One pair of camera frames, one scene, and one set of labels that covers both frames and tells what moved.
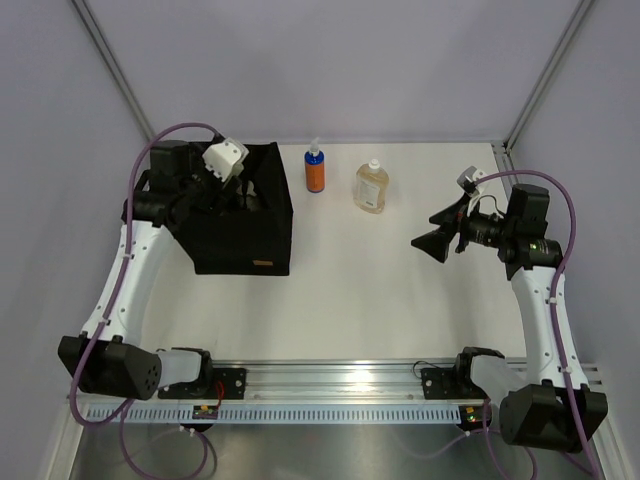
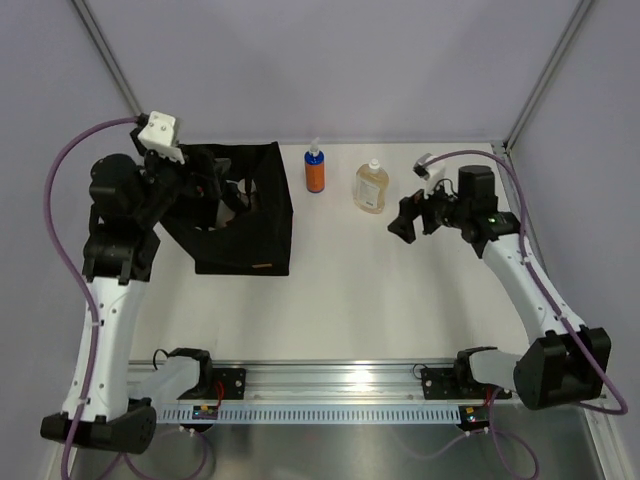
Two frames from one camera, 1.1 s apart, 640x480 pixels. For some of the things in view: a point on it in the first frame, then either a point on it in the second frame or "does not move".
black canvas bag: [238, 226] does not move
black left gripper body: [206, 192] to [166, 180]
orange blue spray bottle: [315, 168] does not move
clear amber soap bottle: [370, 187] does not move
